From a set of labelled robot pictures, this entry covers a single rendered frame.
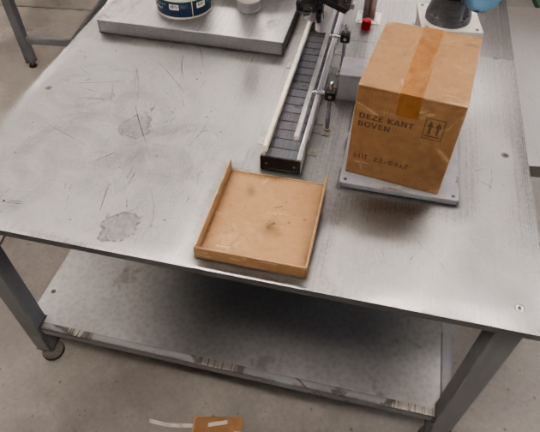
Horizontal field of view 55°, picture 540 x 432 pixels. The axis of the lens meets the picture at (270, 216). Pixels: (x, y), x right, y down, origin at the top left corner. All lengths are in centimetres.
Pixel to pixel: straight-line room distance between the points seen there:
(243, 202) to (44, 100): 76
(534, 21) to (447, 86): 104
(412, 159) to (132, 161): 74
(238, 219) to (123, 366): 95
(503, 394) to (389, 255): 99
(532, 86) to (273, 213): 98
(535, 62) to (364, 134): 87
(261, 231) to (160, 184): 31
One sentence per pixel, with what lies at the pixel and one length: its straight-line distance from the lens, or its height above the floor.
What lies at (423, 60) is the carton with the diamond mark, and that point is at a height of 112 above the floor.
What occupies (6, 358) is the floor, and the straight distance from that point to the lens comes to 222.
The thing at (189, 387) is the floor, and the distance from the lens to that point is 197.
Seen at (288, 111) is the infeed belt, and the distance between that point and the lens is 150.
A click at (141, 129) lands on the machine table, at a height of 83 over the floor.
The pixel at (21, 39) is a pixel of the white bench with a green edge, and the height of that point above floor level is 19.
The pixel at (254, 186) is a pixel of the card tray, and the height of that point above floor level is 83.
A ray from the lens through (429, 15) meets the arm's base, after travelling 193.
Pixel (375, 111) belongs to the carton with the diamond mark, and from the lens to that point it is 124.
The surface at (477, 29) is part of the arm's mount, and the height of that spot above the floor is 91.
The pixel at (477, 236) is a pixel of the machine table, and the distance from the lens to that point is 134.
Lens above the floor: 180
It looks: 49 degrees down
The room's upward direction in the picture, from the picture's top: straight up
